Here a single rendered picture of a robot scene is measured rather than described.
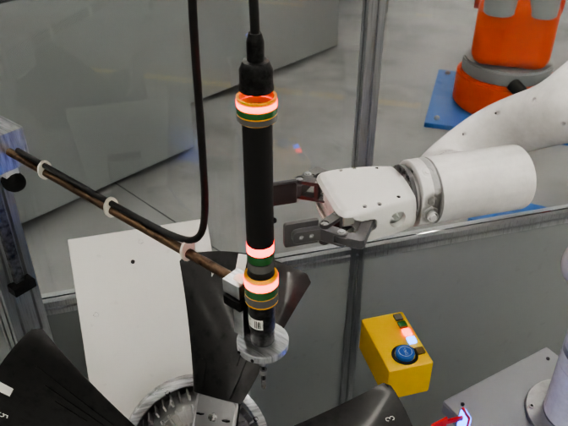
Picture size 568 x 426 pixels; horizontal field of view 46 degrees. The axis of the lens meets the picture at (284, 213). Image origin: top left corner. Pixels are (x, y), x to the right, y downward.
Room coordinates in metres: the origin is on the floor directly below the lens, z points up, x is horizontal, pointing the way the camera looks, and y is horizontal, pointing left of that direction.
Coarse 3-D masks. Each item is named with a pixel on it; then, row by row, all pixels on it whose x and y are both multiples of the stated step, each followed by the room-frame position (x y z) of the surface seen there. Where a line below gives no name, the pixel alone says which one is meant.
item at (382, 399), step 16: (384, 384) 0.80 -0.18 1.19; (352, 400) 0.77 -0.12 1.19; (368, 400) 0.77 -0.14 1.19; (384, 400) 0.77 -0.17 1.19; (400, 400) 0.77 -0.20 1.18; (320, 416) 0.74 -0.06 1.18; (336, 416) 0.74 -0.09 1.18; (352, 416) 0.74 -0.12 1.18; (368, 416) 0.74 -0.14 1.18; (400, 416) 0.74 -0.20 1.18
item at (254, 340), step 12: (252, 36) 0.64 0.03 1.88; (252, 48) 0.64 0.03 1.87; (264, 48) 0.64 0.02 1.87; (252, 60) 0.64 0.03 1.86; (264, 60) 0.64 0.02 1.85; (240, 72) 0.64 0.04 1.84; (252, 72) 0.63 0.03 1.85; (264, 72) 0.63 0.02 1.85; (240, 84) 0.64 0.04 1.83; (252, 84) 0.63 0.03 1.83; (264, 84) 0.63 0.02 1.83; (252, 312) 0.63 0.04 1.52; (264, 312) 0.63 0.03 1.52; (252, 324) 0.63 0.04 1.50; (264, 324) 0.63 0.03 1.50; (252, 336) 0.64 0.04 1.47; (264, 336) 0.63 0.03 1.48
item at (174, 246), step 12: (12, 156) 0.99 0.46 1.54; (36, 168) 0.95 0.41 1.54; (60, 180) 0.91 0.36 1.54; (72, 192) 0.89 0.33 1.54; (84, 192) 0.87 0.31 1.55; (96, 204) 0.85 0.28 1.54; (120, 216) 0.81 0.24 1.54; (144, 228) 0.78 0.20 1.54; (156, 240) 0.76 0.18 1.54; (168, 240) 0.75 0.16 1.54; (192, 252) 0.72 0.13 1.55; (204, 264) 0.70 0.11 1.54; (216, 264) 0.70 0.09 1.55
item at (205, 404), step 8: (200, 400) 0.71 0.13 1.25; (208, 400) 0.71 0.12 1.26; (216, 400) 0.70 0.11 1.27; (200, 408) 0.70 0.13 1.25; (208, 408) 0.70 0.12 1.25; (216, 408) 0.69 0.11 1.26; (224, 408) 0.68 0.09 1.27; (232, 408) 0.68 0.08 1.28; (200, 416) 0.69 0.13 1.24; (224, 416) 0.68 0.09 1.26; (232, 416) 0.67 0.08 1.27; (192, 424) 0.69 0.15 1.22; (200, 424) 0.68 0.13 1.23; (208, 424) 0.68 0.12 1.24; (216, 424) 0.67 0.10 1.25; (224, 424) 0.67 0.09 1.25; (232, 424) 0.66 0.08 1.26
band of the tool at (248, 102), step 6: (240, 96) 0.66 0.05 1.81; (246, 96) 0.66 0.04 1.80; (252, 96) 0.67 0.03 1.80; (264, 96) 0.67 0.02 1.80; (270, 96) 0.66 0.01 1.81; (276, 96) 0.64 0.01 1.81; (240, 102) 0.63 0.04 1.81; (246, 102) 0.63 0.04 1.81; (252, 102) 0.67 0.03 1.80; (264, 102) 0.67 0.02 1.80; (270, 102) 0.63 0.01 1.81; (252, 114) 0.62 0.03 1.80; (258, 114) 0.62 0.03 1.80; (246, 120) 0.63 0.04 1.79; (264, 120) 0.63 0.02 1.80
